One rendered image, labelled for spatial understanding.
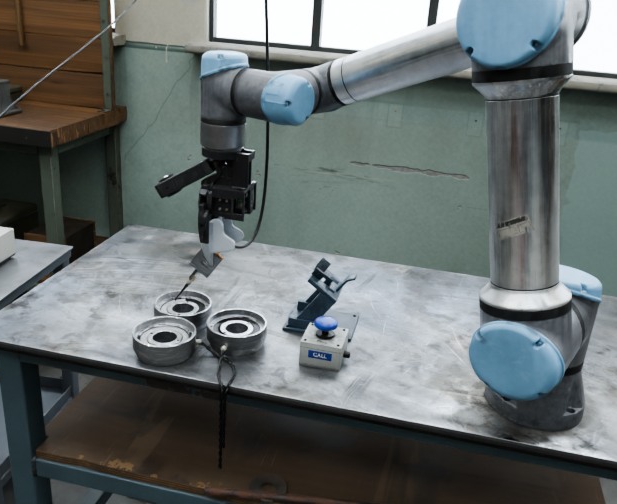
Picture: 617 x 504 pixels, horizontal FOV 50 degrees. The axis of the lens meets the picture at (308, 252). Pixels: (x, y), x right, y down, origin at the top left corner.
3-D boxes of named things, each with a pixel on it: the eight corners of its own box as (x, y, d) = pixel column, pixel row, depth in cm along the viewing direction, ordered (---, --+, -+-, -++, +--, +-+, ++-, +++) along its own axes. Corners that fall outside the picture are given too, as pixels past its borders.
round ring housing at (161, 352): (130, 369, 106) (129, 347, 104) (135, 337, 115) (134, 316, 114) (196, 368, 108) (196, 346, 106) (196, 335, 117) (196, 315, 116)
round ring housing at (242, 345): (220, 323, 122) (221, 304, 120) (274, 334, 119) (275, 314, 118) (196, 350, 112) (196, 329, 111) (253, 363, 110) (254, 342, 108)
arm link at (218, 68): (230, 56, 99) (189, 50, 103) (228, 129, 103) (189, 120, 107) (262, 54, 105) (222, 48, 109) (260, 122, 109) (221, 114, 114)
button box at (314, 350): (298, 364, 111) (300, 339, 109) (308, 344, 117) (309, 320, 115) (345, 373, 109) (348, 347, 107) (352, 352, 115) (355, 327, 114)
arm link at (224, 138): (193, 123, 106) (211, 114, 113) (193, 151, 107) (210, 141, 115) (237, 128, 104) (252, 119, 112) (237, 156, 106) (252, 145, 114)
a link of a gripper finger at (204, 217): (205, 246, 112) (207, 195, 109) (196, 244, 112) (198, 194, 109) (214, 239, 116) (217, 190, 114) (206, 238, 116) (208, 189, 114)
